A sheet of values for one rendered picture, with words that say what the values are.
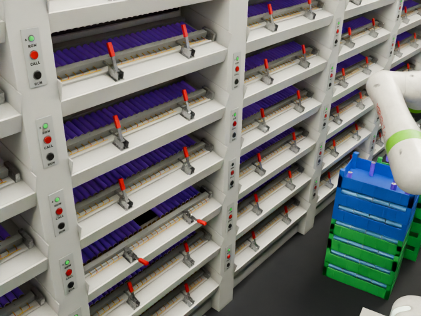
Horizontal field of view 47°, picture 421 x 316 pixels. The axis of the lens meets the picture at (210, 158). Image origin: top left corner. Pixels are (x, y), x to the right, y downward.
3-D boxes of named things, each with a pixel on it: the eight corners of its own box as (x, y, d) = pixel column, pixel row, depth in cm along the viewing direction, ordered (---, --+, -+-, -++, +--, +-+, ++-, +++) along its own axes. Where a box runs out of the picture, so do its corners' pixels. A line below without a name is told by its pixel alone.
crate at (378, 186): (421, 186, 201) (426, 169, 197) (411, 209, 186) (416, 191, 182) (351, 167, 215) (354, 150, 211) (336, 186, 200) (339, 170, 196)
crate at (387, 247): (410, 232, 213) (413, 217, 209) (399, 257, 197) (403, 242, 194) (343, 210, 226) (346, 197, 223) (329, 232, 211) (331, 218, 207)
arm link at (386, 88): (420, 158, 144) (431, 129, 136) (381, 158, 144) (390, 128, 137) (393, 91, 171) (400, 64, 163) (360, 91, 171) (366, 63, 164)
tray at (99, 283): (219, 213, 179) (225, 195, 173) (86, 304, 138) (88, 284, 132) (181, 182, 187) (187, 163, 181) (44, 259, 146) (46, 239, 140)
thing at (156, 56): (224, 61, 151) (236, 20, 143) (59, 118, 110) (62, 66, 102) (179, 32, 159) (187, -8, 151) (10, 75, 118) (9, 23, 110)
